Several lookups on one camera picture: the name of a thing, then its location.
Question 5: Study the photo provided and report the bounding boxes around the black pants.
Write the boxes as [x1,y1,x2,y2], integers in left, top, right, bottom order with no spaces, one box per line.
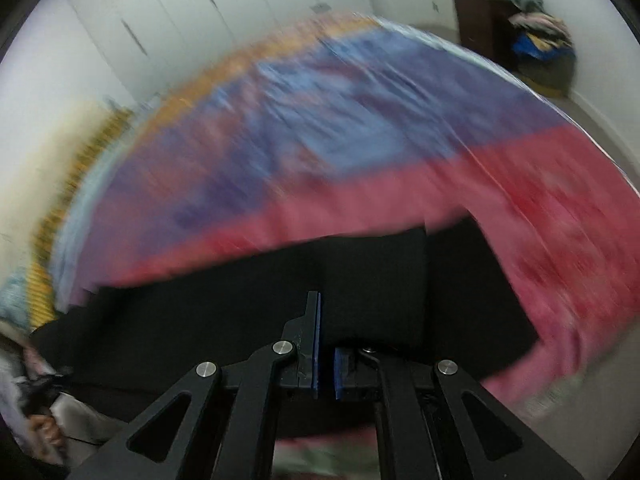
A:
[32,218,538,435]

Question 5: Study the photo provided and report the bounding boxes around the person's left hand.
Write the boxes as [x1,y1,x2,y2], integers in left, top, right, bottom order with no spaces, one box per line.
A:
[27,415,65,464]

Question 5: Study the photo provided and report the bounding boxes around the white trouser leg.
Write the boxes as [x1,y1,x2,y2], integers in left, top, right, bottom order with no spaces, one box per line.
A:
[51,393,126,469]

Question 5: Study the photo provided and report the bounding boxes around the pink blue satin bedspread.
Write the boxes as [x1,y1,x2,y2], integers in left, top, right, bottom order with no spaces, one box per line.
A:
[0,14,637,421]

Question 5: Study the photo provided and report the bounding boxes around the cream pillow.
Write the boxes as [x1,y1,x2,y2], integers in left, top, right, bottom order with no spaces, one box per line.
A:
[0,98,112,281]

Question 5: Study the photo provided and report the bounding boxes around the white wardrobe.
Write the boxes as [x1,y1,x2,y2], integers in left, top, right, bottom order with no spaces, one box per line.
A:
[68,0,372,101]

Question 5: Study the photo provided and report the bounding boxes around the dark wooden cabinet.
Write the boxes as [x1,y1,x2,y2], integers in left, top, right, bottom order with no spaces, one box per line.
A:
[454,0,520,72]

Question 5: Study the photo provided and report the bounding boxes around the pile of clothes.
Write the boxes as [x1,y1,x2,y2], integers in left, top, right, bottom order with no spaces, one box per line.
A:
[503,0,576,98]

